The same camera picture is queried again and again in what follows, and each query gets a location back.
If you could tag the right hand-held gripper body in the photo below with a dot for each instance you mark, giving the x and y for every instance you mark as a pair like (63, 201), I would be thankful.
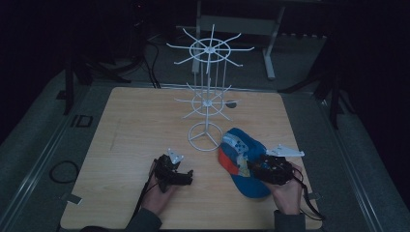
(276, 170)

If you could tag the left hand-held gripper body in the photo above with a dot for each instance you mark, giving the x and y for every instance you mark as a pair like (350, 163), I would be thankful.
(166, 170)

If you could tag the blue and red cap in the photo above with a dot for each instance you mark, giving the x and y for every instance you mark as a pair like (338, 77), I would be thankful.
(240, 161)

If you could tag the person's right hand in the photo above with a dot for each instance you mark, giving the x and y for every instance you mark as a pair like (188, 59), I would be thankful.
(287, 196)

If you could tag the person's left hand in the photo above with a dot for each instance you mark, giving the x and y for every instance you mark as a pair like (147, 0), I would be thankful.
(157, 199)

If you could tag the grey tape piece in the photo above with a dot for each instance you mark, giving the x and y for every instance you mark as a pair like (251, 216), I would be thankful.
(314, 195)
(73, 198)

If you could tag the round grey table grommet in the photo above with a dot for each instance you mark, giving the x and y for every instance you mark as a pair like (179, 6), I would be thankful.
(231, 103)

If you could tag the black tripod stand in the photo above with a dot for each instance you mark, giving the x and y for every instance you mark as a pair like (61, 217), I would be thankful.
(68, 87)
(335, 96)

